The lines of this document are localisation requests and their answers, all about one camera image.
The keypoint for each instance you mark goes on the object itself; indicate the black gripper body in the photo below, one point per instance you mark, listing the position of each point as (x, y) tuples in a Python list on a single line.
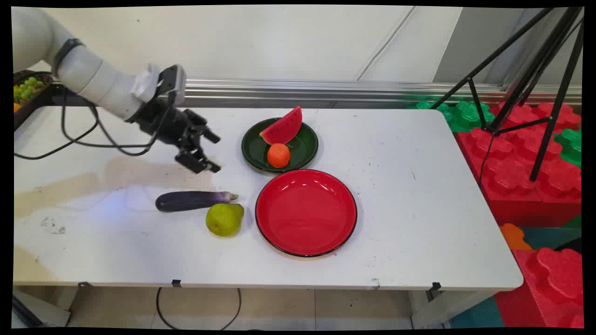
[(164, 122)]

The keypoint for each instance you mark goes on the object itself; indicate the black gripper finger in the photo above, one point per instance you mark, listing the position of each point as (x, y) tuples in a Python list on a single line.
[(195, 160), (205, 130)]

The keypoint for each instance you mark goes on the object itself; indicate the orange tangerine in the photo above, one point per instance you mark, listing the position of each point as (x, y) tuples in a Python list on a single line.
[(279, 156)]

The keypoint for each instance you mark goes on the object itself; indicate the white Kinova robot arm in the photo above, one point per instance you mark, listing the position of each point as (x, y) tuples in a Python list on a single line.
[(88, 77)]

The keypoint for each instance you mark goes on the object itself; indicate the purple eggplant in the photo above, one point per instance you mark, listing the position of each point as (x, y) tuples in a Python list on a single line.
[(188, 201)]

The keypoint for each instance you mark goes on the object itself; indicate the green pear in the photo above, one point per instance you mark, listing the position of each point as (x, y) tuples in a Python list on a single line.
[(223, 220)]

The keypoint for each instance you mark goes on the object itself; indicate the red watermelon slice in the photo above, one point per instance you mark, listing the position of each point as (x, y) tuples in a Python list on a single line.
[(281, 129)]

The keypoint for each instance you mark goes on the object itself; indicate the dark green plate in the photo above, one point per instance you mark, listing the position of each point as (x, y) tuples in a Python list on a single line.
[(302, 146)]

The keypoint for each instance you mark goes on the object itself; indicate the red plate black rim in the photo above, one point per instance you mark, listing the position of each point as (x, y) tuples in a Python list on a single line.
[(306, 213)]

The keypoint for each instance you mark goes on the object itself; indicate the dark wicker basket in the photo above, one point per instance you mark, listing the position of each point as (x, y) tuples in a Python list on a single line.
[(32, 104)]

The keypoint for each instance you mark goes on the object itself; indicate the green grape bunch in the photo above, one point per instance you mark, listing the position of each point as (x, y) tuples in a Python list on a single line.
[(27, 88)]

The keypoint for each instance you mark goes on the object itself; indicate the white table leg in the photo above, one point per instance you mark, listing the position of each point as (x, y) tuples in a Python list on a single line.
[(442, 309), (42, 309)]

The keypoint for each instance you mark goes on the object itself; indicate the wide green foam block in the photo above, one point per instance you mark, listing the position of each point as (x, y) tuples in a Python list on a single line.
[(461, 116)]

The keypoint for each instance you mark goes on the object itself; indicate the large red foam block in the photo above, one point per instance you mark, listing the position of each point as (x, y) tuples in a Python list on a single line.
[(512, 172)]

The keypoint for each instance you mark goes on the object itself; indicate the orange foam piece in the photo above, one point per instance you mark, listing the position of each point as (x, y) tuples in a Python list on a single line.
[(513, 236)]

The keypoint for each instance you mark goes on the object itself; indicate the black tripod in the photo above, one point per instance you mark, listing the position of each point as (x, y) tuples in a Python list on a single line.
[(535, 74)]

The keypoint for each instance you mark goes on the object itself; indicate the narrow green foam block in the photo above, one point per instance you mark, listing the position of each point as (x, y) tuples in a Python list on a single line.
[(572, 146)]

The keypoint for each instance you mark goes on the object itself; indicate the small red foam block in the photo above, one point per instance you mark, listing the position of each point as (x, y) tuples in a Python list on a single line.
[(549, 288)]

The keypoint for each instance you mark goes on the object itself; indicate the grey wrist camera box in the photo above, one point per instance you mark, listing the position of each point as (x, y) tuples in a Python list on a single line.
[(172, 83)]

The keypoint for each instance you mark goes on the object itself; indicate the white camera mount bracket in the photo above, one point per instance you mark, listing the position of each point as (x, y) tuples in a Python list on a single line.
[(145, 83)]

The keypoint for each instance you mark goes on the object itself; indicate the aluminium rail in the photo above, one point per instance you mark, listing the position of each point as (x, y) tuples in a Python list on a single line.
[(326, 90)]

